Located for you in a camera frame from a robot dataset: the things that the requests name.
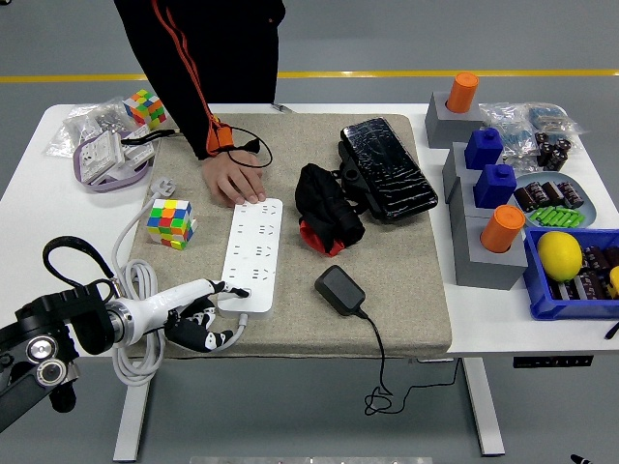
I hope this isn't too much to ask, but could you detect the blue plastic bin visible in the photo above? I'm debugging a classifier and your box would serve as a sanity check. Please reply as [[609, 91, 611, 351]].
[[522, 226, 619, 321]]

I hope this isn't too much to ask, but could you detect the heap of black capacitors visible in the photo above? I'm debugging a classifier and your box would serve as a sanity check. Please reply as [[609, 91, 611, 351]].
[[534, 130, 573, 171]]

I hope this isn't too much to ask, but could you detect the colourful puzzle cube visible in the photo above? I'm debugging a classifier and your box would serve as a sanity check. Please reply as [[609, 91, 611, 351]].
[[146, 197, 197, 251], [122, 88, 166, 131]]

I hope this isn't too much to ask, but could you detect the black mounting bracket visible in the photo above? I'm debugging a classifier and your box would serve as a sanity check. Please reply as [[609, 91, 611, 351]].
[[337, 143, 376, 214]]

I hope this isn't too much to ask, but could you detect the purple-rimmed tray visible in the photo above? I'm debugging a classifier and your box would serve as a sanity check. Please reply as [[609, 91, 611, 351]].
[[72, 129, 156, 193]]

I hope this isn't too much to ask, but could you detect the black capacitor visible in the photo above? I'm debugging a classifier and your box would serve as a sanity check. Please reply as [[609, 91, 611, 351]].
[[513, 186, 539, 213], [555, 180, 585, 210], [531, 180, 565, 207]]

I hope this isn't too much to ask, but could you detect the white power strip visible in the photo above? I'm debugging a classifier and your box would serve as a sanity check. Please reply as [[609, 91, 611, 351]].
[[216, 196, 284, 320]]

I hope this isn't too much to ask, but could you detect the yellow lemon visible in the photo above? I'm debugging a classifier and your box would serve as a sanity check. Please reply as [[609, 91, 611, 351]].
[[536, 230, 584, 282]]

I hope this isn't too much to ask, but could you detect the black cloth with red lining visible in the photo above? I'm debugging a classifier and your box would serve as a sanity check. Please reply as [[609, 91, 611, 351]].
[[294, 162, 368, 257]]

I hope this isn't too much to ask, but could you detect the clear bag of blue components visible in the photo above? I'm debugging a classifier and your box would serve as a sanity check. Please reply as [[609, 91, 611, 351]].
[[524, 101, 581, 134]]

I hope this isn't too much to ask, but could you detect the black table control panel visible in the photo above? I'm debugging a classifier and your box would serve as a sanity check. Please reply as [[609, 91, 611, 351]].
[[512, 355, 595, 369]]

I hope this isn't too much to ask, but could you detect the grey-brown mat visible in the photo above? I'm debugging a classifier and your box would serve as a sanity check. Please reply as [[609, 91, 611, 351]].
[[118, 113, 454, 362]]

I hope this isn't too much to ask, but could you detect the grey block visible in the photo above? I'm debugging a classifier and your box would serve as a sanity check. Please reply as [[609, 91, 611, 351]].
[[447, 176, 516, 221], [425, 90, 485, 149], [442, 142, 504, 194], [454, 215, 528, 291]]

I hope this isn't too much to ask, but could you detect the black cord loop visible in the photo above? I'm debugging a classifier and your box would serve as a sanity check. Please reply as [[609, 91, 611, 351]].
[[224, 126, 274, 169]]

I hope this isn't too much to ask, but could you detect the light blue plate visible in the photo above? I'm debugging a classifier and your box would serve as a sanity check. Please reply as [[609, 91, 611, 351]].
[[512, 171, 597, 228]]

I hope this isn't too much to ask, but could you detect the clear bag of blue-white parts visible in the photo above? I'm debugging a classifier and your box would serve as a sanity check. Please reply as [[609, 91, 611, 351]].
[[478, 101, 541, 173]]

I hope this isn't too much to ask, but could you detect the blue bottle-shaped block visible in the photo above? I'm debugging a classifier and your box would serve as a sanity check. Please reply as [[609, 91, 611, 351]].
[[472, 163, 517, 209], [463, 127, 504, 170]]

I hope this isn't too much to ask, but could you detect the white power strip cable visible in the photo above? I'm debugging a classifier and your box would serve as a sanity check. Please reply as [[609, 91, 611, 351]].
[[111, 177, 251, 388]]

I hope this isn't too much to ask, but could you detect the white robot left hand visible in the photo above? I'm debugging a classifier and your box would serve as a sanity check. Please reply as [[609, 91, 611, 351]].
[[123, 278, 252, 354]]

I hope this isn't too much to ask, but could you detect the person's torso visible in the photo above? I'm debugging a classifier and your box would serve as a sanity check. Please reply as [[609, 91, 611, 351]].
[[144, 0, 286, 105]]

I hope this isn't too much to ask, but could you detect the white wall socket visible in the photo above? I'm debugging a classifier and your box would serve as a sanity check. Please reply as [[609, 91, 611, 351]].
[[79, 132, 126, 184], [123, 139, 156, 170]]

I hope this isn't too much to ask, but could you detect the black plug adapter with cord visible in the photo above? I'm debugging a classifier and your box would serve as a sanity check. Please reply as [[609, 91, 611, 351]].
[[313, 264, 461, 417]]

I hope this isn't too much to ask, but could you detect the white table leg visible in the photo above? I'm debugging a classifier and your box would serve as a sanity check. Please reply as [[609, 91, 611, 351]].
[[111, 360, 159, 463], [458, 357, 507, 456]]

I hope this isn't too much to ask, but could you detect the row of black capacitors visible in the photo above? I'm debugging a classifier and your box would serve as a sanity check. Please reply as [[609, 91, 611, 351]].
[[550, 246, 619, 304]]

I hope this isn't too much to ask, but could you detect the pile of green batteries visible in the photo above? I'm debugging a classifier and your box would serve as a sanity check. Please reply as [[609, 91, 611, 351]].
[[529, 205, 586, 228]]

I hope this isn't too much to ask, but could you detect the clear bag of white parts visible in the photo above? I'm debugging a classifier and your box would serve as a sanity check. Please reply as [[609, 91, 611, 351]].
[[45, 118, 98, 159]]

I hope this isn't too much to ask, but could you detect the black glossy rectangular case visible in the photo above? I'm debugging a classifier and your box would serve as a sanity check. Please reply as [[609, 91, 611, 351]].
[[339, 117, 440, 223]]

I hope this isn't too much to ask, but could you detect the clear bag of metal parts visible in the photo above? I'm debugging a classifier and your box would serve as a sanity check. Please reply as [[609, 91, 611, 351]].
[[67, 96, 132, 134]]

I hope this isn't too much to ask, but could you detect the orange cylinder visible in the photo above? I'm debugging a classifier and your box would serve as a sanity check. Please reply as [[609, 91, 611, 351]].
[[479, 204, 526, 255], [445, 72, 480, 113]]

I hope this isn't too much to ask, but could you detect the person's right hand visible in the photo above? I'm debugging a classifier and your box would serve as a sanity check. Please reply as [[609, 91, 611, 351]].
[[200, 152, 267, 208]]

